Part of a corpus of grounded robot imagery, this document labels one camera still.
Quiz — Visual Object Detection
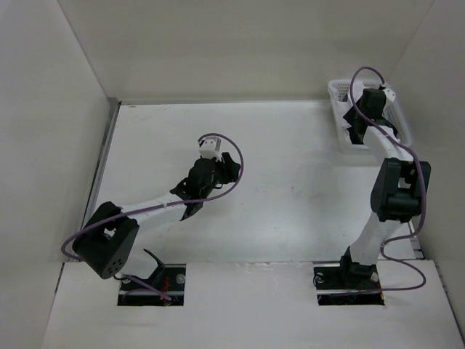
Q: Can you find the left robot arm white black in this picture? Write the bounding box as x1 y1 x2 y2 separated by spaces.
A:
72 152 243 290

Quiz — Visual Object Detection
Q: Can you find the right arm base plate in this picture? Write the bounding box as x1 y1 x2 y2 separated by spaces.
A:
313 263 384 306

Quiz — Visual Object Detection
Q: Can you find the grey white tank top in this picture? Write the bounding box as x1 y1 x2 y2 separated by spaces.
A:
331 79 363 148

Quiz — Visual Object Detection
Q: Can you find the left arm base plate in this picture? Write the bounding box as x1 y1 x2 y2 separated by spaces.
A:
117 264 187 307

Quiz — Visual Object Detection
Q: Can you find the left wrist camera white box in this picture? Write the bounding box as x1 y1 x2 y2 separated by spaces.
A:
199 136 222 161

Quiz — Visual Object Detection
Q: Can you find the black tank top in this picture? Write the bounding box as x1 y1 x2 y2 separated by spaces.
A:
343 107 399 145

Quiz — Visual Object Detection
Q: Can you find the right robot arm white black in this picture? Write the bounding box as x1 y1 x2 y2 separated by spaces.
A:
336 87 431 291

